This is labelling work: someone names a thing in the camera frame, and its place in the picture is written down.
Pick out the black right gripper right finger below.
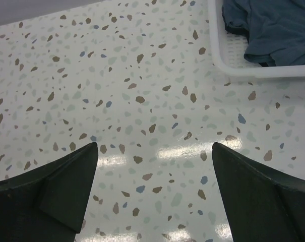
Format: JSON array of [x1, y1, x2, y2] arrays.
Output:
[[212, 142, 305, 241]]

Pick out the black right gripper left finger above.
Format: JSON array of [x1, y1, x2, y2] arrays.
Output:
[[0, 142, 98, 241]]

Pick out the blue printed tank top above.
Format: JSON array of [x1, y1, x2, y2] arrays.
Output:
[[222, 1, 305, 67]]

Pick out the white plastic laundry basket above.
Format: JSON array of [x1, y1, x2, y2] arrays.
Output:
[[208, 1, 305, 79]]

